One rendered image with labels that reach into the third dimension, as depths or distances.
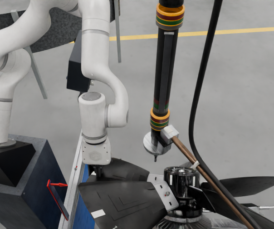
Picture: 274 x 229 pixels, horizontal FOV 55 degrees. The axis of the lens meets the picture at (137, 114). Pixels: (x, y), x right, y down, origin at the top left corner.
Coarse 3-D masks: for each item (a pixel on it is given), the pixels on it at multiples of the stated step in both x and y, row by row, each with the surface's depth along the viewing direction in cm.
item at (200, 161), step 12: (216, 0) 31; (216, 12) 32; (216, 24) 34; (204, 48) 37; (204, 60) 38; (204, 72) 40; (192, 108) 46; (192, 120) 48; (192, 132) 50; (192, 144) 51; (204, 168) 51; (216, 180) 49; (228, 192) 48
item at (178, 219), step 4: (168, 216) 82; (172, 216) 82; (176, 216) 82; (180, 216) 82; (192, 216) 83; (196, 216) 83; (200, 216) 83; (172, 220) 81; (176, 220) 81; (180, 220) 81; (184, 220) 81; (188, 220) 81; (192, 220) 81; (196, 220) 82
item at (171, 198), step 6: (156, 186) 81; (162, 186) 82; (168, 186) 83; (162, 192) 80; (162, 198) 79; (168, 198) 80; (174, 198) 81; (168, 204) 78; (174, 204) 80; (168, 210) 77
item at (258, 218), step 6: (204, 192) 75; (210, 192) 70; (210, 198) 75; (216, 198) 71; (216, 204) 75; (222, 204) 72; (240, 204) 56; (216, 210) 77; (222, 210) 75; (228, 210) 72; (246, 210) 60; (252, 210) 55; (228, 216) 75; (234, 216) 72; (252, 216) 63; (258, 216) 58; (240, 222) 72; (258, 222) 64; (264, 222) 61; (270, 222) 56; (264, 228) 65; (270, 228) 62
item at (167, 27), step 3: (174, 12) 43; (156, 21) 41; (156, 24) 42; (159, 24) 41; (180, 24) 41; (162, 27) 41; (165, 27) 40; (168, 27) 40; (171, 27) 40; (174, 27) 40; (177, 27) 41
